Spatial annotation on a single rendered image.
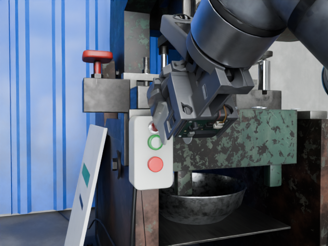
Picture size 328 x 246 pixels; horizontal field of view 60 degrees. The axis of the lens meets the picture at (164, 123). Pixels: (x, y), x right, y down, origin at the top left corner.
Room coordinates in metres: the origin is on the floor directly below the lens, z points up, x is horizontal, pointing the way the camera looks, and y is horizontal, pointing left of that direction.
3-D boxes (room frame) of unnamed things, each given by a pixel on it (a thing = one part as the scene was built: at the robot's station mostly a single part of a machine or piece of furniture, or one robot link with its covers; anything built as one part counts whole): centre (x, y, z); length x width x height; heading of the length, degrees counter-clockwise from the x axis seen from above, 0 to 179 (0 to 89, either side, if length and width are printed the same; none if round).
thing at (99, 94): (0.61, 0.12, 0.62); 0.10 x 0.06 x 0.20; 109
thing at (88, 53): (0.61, 0.14, 0.72); 0.07 x 0.06 x 0.08; 19
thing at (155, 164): (0.52, 0.02, 0.54); 0.03 x 0.01 x 0.03; 109
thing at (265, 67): (0.87, -0.30, 0.75); 0.03 x 0.03 x 0.10; 19
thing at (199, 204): (0.93, -0.10, 0.36); 0.34 x 0.34 x 0.10
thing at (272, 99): (0.93, -0.10, 0.68); 0.45 x 0.30 x 0.06; 109
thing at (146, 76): (0.87, 0.06, 0.76); 0.17 x 0.06 x 0.10; 109
